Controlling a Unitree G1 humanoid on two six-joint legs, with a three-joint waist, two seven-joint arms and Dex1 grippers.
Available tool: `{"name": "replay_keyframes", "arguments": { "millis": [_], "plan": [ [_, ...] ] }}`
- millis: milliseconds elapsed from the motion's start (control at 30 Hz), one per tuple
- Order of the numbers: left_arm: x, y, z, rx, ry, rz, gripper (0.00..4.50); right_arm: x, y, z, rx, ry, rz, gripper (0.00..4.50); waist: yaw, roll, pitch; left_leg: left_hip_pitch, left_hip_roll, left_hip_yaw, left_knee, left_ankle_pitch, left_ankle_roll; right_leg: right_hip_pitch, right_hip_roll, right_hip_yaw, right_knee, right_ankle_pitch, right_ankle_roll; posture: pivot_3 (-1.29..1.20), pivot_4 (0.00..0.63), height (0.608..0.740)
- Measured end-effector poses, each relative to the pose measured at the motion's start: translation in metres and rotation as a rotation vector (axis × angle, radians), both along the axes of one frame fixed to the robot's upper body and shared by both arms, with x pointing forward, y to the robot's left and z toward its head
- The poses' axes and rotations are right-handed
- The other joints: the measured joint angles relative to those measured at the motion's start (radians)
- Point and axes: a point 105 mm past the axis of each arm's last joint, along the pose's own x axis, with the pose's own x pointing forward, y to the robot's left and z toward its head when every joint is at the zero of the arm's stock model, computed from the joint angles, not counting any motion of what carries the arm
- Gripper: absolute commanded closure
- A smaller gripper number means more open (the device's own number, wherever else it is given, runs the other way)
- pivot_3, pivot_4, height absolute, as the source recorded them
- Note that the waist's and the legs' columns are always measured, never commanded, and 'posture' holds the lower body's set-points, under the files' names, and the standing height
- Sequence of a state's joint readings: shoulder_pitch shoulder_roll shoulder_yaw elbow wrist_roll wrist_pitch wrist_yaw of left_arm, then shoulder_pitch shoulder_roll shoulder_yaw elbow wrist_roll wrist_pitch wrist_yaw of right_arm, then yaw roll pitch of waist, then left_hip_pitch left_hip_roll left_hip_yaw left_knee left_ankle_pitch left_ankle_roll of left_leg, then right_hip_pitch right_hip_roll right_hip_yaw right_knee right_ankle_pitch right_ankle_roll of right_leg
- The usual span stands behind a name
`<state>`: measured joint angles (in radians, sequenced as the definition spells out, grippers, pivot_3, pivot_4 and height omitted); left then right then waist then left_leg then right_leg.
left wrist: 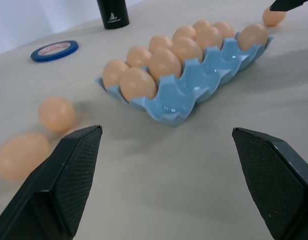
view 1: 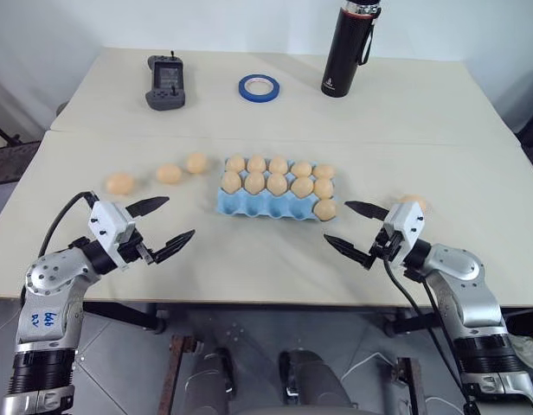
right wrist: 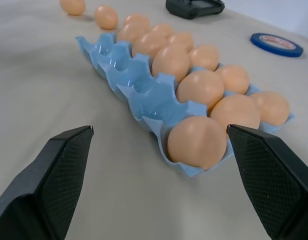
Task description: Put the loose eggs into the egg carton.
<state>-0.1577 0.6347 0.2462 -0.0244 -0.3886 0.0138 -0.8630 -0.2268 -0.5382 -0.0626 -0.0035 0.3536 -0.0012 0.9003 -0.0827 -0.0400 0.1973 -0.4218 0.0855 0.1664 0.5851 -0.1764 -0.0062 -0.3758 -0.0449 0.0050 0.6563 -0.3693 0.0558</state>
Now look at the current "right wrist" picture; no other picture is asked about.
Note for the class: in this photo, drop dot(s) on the blue plastic egg tray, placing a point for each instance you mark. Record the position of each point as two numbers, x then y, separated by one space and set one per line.
154 100

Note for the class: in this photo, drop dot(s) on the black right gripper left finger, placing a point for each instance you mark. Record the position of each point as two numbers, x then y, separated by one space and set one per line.
44 185

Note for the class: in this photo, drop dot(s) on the beige egg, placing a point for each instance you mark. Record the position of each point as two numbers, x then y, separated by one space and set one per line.
200 88
234 78
106 17
234 112
197 142
72 6
271 107
205 57
149 43
162 29
140 20
129 33
182 40
170 62

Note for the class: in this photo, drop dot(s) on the black plastic device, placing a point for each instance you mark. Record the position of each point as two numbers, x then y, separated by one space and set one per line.
194 8

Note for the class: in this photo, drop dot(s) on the blue tape roll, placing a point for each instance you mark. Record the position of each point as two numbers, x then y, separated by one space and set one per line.
259 42

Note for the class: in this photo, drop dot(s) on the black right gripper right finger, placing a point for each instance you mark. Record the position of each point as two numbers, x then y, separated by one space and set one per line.
271 180

